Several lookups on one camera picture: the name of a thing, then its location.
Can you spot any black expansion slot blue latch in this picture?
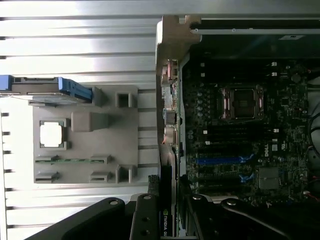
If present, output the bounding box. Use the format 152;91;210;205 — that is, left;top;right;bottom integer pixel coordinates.
197;172;254;183

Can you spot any grey plastic parts rack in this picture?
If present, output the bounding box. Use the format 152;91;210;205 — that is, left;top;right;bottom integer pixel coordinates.
32;84;140;185

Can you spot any silver chipset heatsink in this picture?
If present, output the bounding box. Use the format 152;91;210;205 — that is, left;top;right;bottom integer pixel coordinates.
258;166;280;190

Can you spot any green RAM stick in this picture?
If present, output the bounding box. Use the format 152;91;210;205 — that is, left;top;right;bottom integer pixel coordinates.
34;157;107;164

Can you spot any CPU socket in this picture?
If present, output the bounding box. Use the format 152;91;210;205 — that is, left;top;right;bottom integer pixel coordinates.
216;84;265;123

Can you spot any CPU chip metal lid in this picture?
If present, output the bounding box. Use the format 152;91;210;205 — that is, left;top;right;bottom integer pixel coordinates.
39;122;65;148

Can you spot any green motherboard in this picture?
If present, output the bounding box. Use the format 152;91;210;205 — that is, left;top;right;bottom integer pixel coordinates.
179;58;312;208

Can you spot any hard disk with blue caddy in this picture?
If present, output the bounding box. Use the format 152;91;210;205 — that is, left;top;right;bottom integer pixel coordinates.
0;74;93;106

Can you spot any open black PC case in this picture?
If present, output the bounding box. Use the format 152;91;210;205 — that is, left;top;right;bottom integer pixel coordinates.
156;14;320;240

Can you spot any white barcode sticker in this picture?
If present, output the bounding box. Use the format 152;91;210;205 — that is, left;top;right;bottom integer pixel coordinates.
278;34;308;42

